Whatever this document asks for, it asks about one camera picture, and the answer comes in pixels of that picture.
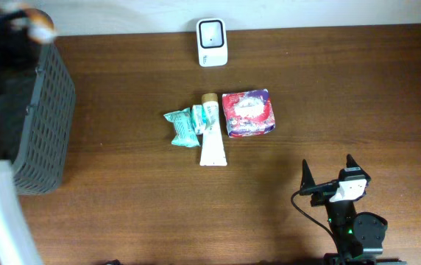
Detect large teal snack packet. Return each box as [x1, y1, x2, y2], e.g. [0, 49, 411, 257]
[163, 107, 200, 148]

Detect red purple tissue pack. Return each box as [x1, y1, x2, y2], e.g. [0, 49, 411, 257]
[222, 89, 276, 138]

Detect white tube with tan cap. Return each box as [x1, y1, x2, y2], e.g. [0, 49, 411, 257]
[199, 93, 227, 166]

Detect white barcode scanner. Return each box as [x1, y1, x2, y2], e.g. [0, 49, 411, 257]
[196, 18, 228, 68]

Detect grey plastic mesh basket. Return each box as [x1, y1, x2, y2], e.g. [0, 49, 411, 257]
[0, 9, 77, 196]

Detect orange Kleenex tissue pack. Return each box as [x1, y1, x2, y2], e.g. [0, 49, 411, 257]
[22, 8, 57, 44]

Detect small teal white packet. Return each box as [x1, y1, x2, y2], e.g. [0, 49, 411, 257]
[191, 105, 207, 135]

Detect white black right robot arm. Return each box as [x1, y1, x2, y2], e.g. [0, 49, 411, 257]
[291, 154, 405, 264]

